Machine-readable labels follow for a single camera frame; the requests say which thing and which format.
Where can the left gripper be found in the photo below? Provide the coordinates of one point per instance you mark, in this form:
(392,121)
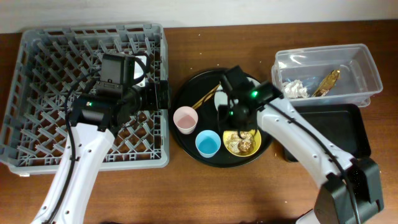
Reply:
(153,102)

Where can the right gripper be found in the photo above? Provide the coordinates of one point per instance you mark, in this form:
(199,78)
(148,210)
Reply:
(226,122)

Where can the yellow bowl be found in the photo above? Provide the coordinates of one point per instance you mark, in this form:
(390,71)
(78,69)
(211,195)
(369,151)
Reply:
(257,138)

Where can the food scraps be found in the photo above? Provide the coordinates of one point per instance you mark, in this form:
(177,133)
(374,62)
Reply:
(240,143)

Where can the pink cup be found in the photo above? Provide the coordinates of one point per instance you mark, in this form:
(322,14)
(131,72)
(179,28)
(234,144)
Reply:
(185,118)

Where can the light blue cup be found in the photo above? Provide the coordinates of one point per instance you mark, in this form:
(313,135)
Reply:
(208,143)

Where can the white napkin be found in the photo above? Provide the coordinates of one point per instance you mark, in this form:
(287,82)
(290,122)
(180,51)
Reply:
(294,89)

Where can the gold snack wrapper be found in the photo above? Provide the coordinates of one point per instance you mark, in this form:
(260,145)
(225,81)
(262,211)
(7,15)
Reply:
(327,83)

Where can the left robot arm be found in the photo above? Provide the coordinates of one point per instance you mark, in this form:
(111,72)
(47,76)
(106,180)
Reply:
(93,121)

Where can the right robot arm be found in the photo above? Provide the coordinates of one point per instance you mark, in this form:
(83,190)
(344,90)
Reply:
(349,189)

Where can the grey dishwasher rack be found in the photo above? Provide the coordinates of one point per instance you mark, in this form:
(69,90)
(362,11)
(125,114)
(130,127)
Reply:
(49,61)

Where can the grey plate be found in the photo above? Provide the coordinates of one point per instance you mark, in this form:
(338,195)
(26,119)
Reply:
(221,98)

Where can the round black tray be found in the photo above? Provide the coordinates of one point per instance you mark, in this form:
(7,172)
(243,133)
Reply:
(189,93)

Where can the wooden chopstick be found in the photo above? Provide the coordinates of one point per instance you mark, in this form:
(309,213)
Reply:
(202,102)
(206,95)

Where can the black rectangular tray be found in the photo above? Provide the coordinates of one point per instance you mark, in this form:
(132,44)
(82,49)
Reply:
(341,124)

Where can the clear plastic bin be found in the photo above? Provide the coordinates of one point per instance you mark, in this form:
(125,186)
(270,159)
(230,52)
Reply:
(359,77)

